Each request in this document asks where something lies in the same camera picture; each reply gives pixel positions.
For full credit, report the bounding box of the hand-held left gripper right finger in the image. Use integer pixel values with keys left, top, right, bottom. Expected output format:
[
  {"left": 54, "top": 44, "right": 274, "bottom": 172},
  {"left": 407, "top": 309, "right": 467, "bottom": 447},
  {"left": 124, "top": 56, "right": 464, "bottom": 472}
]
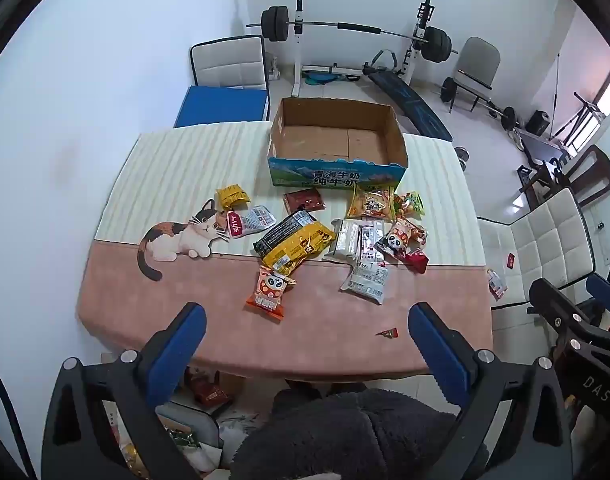
[{"left": 408, "top": 302, "right": 574, "bottom": 480}]

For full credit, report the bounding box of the pink white snack packet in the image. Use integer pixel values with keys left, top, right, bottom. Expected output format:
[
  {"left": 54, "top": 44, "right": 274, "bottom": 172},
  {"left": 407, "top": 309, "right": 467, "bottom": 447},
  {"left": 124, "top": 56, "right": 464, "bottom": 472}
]
[{"left": 486, "top": 268, "right": 508, "bottom": 301}]

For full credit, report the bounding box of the large black yellow snack packet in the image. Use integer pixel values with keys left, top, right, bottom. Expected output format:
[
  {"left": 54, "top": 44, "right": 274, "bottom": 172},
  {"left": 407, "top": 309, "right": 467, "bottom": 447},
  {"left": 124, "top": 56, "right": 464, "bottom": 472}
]
[{"left": 253, "top": 210, "right": 336, "bottom": 276}]

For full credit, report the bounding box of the white quilted chair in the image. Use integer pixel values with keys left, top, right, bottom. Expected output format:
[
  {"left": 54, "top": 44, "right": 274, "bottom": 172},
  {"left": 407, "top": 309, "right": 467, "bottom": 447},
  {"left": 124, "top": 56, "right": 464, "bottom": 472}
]
[{"left": 477, "top": 187, "right": 598, "bottom": 312}]

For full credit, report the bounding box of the person's dark fleece clothing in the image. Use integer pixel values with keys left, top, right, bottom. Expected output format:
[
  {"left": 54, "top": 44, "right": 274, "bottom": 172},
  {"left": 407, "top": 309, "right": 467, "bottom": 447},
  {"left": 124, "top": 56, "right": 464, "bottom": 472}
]
[{"left": 229, "top": 384, "right": 492, "bottom": 480}]

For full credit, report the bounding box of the dark wooden chair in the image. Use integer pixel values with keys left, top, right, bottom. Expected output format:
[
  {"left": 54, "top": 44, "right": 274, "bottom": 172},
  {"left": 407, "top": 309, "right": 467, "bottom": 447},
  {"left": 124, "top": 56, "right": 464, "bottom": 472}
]
[{"left": 560, "top": 144, "right": 610, "bottom": 208}]

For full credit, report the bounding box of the small barbell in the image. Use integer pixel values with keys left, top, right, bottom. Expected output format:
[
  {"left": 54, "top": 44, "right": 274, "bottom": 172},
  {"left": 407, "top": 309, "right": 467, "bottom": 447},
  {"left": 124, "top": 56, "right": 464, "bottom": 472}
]
[{"left": 441, "top": 77, "right": 516, "bottom": 132}]

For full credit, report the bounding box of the barbell with black plates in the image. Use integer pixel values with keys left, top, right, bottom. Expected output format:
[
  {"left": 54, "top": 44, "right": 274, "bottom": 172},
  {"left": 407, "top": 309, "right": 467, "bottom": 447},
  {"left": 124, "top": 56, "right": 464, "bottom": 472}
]
[{"left": 246, "top": 6, "right": 458, "bottom": 64}]

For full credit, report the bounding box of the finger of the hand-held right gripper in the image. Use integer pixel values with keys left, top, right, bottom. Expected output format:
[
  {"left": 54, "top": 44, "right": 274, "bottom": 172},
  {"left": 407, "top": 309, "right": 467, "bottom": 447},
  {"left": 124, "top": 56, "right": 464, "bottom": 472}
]
[
  {"left": 585, "top": 274, "right": 610, "bottom": 321},
  {"left": 527, "top": 277, "right": 610, "bottom": 356}
]

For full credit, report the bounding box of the small yellow snack packet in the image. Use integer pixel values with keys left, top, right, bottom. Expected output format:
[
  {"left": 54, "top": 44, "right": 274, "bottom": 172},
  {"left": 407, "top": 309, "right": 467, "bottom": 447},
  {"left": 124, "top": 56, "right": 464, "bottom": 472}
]
[{"left": 216, "top": 185, "right": 250, "bottom": 211}]

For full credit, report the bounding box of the red panda snack packet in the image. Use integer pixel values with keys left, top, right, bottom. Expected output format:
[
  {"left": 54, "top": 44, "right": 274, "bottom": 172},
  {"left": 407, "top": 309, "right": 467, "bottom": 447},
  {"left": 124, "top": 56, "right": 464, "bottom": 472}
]
[{"left": 374, "top": 220, "right": 429, "bottom": 261}]

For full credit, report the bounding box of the small red snack packet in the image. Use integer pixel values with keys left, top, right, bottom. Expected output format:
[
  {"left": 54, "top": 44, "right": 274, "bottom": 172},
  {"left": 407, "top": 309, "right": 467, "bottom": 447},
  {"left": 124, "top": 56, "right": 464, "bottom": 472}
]
[{"left": 404, "top": 249, "right": 430, "bottom": 275}]

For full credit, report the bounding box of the grey chair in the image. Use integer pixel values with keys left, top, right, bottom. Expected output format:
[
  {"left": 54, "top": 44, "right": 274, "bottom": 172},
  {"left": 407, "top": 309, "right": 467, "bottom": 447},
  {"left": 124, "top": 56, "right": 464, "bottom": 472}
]
[{"left": 447, "top": 36, "right": 502, "bottom": 114}]

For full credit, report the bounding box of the black speaker box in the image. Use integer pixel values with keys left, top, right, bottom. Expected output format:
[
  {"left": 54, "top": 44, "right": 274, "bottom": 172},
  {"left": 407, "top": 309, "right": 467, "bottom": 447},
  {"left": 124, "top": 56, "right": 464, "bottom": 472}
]
[{"left": 527, "top": 110, "right": 550, "bottom": 137}]

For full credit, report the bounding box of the printed cardboard box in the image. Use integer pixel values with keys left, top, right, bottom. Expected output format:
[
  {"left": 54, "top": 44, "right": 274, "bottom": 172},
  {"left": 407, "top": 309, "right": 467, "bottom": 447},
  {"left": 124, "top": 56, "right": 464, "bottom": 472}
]
[{"left": 268, "top": 97, "right": 409, "bottom": 190}]

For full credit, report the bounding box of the white squat rack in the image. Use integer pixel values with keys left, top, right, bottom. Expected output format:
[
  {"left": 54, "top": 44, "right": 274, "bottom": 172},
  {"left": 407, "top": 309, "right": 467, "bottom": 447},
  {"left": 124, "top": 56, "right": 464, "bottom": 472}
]
[{"left": 290, "top": 0, "right": 436, "bottom": 98}]

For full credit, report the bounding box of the wide white snack packet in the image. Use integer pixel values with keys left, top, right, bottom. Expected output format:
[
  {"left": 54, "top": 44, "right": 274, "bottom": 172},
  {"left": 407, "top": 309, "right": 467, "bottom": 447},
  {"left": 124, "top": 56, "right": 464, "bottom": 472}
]
[{"left": 340, "top": 259, "right": 390, "bottom": 305}]

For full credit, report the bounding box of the red box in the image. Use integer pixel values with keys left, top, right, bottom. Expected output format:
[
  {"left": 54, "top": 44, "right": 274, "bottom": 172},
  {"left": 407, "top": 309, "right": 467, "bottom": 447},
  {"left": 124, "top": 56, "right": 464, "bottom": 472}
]
[{"left": 189, "top": 374, "right": 234, "bottom": 407}]

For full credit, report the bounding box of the white padded chair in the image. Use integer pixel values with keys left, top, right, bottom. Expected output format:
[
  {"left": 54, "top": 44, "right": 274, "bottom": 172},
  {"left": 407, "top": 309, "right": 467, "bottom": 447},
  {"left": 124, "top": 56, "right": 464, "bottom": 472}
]
[{"left": 189, "top": 35, "right": 270, "bottom": 92}]

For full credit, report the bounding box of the black cable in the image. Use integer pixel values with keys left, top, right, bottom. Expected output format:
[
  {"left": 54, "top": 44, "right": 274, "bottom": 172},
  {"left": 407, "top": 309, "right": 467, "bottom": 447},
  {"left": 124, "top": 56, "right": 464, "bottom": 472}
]
[{"left": 0, "top": 347, "right": 38, "bottom": 480}]

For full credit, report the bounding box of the dark red snack packet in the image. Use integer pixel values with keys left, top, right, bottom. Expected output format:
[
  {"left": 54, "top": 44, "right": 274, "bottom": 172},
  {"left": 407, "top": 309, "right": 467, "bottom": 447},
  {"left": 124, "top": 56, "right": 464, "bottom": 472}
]
[{"left": 283, "top": 188, "right": 326, "bottom": 212}]

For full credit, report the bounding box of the cat print tablecloth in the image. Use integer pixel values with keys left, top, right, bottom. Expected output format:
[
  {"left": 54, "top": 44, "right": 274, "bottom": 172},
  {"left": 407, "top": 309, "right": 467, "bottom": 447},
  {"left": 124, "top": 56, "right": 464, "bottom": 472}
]
[{"left": 76, "top": 122, "right": 494, "bottom": 378}]

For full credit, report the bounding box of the green colourful snack packet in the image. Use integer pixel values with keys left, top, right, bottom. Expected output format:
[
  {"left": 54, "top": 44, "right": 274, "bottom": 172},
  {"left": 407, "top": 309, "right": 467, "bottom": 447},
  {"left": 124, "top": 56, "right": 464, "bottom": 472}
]
[{"left": 392, "top": 191, "right": 426, "bottom": 220}]

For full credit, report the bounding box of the orange yellow snack packet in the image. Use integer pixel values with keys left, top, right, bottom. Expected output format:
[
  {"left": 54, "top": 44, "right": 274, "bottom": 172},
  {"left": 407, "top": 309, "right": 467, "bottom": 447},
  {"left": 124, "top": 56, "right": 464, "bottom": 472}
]
[{"left": 346, "top": 186, "right": 396, "bottom": 221}]

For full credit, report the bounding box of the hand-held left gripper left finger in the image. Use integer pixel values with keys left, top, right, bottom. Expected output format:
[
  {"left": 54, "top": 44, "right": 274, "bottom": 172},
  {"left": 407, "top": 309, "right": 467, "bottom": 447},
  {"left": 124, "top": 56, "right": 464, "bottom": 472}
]
[{"left": 41, "top": 302, "right": 208, "bottom": 480}]

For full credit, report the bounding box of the white and red snack packet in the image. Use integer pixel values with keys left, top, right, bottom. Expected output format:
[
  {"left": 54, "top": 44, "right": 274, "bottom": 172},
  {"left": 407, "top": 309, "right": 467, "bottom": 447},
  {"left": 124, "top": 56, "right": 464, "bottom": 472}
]
[{"left": 226, "top": 205, "right": 277, "bottom": 240}]

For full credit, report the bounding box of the black weight bench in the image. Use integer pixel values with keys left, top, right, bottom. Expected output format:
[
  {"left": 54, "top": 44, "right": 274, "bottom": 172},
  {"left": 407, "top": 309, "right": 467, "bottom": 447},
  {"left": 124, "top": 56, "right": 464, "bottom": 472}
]
[{"left": 362, "top": 62, "right": 454, "bottom": 142}]

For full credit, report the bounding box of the blue cushion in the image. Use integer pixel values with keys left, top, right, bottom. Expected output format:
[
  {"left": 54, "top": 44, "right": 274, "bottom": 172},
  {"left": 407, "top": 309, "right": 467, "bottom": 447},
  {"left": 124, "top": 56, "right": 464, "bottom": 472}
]
[{"left": 174, "top": 85, "right": 270, "bottom": 128}]

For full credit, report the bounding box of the orange panda snack packet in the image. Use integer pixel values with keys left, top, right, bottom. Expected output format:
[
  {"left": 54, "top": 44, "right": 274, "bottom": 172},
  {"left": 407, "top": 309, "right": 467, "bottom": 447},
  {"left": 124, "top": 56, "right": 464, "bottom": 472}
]
[{"left": 245, "top": 266, "right": 296, "bottom": 320}]

